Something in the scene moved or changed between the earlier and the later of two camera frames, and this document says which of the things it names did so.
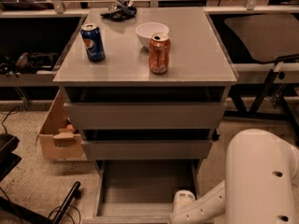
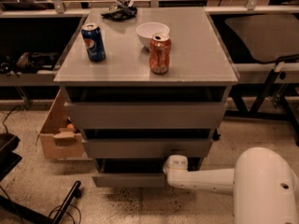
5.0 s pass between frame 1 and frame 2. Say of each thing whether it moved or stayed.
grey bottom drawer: moved
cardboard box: stayed
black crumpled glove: stayed
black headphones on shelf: stayed
